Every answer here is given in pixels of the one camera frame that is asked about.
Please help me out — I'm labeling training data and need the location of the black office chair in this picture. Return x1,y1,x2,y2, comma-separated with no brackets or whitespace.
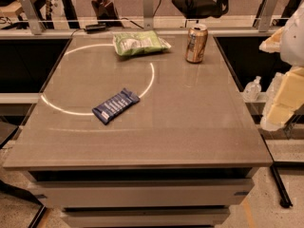
171,0,229,19

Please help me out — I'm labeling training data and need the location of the green chip bag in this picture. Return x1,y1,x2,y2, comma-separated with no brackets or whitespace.
113,30,171,56

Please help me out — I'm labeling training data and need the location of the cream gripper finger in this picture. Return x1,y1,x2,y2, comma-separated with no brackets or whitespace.
259,28,284,53
260,66,304,131

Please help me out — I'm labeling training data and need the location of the lower cabinet drawer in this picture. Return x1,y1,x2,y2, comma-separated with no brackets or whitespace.
61,208,230,228

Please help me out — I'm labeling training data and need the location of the dark brown box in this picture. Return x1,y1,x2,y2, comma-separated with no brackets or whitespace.
91,0,122,27

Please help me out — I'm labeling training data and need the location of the right metal bracket post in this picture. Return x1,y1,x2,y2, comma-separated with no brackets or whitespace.
256,0,278,32

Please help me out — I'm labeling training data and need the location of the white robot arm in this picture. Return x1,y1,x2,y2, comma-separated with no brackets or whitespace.
259,4,304,131

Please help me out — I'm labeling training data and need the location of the left metal bracket post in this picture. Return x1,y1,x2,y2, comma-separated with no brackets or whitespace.
19,0,45,35

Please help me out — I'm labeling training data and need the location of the blue rxbar wrapper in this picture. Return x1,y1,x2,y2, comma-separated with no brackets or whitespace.
92,88,140,125

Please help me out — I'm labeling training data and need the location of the metal bracket post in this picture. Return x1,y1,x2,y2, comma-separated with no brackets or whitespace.
256,0,278,32
142,0,154,30
19,0,45,35

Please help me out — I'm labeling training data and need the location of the cabinet drawer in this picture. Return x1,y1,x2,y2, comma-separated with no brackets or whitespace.
28,179,254,208
61,208,230,228

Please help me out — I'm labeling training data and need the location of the upper cabinet drawer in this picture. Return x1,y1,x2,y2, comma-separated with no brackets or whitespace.
28,179,254,208

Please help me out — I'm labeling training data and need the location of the black power adapter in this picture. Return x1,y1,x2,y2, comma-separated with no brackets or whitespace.
85,23,106,33

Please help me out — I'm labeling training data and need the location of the middle metal bracket post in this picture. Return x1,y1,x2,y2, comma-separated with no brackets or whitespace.
142,0,154,30

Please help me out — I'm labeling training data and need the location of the orange soda can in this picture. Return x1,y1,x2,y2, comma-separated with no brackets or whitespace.
185,24,208,64

